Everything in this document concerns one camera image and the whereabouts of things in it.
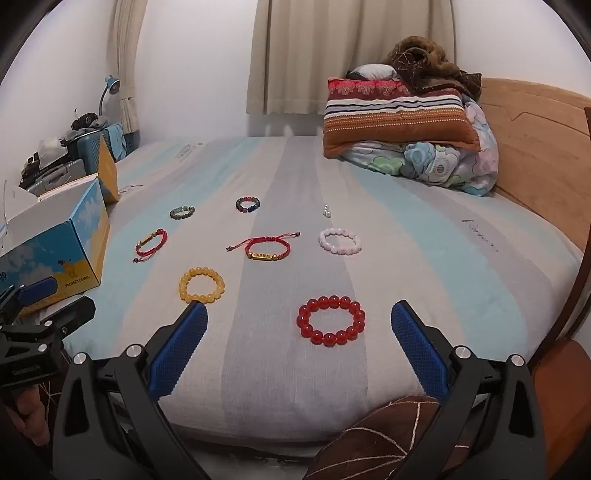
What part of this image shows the brown patterned cushion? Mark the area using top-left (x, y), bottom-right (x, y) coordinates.
top-left (304, 396), bottom-right (439, 480)

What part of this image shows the yellow bead bracelet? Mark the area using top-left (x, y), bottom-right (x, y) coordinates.
top-left (178, 266), bottom-right (228, 305)

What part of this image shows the brown fuzzy blanket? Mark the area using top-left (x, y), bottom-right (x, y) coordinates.
top-left (384, 36), bottom-right (482, 101)

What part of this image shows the grey white pillow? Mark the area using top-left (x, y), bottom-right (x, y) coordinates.
top-left (346, 63), bottom-right (400, 81)

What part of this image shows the floral quilt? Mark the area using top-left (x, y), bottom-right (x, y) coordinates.
top-left (339, 96), bottom-right (499, 196)

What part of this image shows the red cord bracelet gold plate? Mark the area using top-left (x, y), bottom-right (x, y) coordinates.
top-left (225, 232), bottom-right (301, 262)

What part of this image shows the striped bed sheet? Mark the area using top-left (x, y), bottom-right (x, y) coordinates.
top-left (67, 137), bottom-right (582, 447)

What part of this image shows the side beige curtain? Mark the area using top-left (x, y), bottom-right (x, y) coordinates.
top-left (107, 0), bottom-right (147, 134)

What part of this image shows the grey suitcase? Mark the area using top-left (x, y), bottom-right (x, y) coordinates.
top-left (19, 153), bottom-right (86, 196)

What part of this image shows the blue desk lamp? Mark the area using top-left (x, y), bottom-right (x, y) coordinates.
top-left (98, 75), bottom-right (120, 116)

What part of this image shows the striped orange pillow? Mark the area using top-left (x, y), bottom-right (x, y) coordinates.
top-left (324, 78), bottom-right (480, 158)

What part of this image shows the wooden headboard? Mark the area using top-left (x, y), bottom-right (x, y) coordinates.
top-left (480, 78), bottom-right (590, 250)

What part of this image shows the blue yellow cardboard box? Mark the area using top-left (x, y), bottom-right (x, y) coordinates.
top-left (1, 143), bottom-right (119, 315)

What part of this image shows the teal suitcase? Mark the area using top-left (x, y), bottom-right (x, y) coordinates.
top-left (72, 123), bottom-right (127, 174)

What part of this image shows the pink white bead bracelet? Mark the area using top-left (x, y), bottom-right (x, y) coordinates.
top-left (317, 226), bottom-right (364, 257)

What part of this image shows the red bead bracelet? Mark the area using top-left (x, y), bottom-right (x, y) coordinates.
top-left (295, 295), bottom-right (368, 348)

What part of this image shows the red cord bracelet gold tube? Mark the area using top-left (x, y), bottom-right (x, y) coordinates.
top-left (132, 228), bottom-right (168, 263)

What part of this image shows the person's left hand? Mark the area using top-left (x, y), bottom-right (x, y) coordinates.
top-left (6, 385), bottom-right (50, 446)

